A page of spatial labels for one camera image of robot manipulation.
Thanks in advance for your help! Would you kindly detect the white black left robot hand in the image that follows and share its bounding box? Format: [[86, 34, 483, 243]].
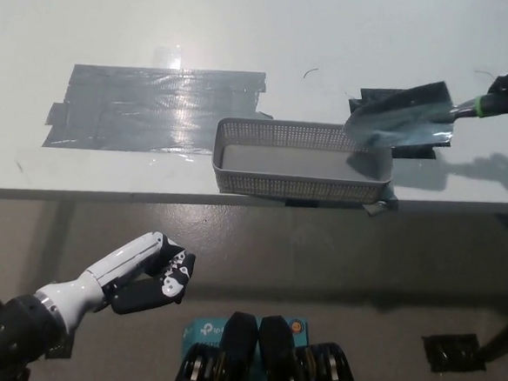
[[31, 222, 198, 343]]

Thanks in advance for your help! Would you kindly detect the silver trowel black green handle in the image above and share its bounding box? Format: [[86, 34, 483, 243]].
[[342, 74, 508, 157]]

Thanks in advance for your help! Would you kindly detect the black tape patch on desk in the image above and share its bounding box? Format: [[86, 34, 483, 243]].
[[344, 86, 456, 164]]

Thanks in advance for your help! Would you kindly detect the teal tp-link box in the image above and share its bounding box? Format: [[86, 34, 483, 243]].
[[178, 310, 311, 381]]

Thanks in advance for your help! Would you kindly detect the large grey tape patch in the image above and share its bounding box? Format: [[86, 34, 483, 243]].
[[41, 57, 277, 164]]

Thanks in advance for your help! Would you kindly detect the small grey tape piece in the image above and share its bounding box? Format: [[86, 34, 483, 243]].
[[362, 183, 401, 220]]

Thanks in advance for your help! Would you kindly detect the grey perforated plastic basket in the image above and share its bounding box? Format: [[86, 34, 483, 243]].
[[210, 116, 398, 207]]

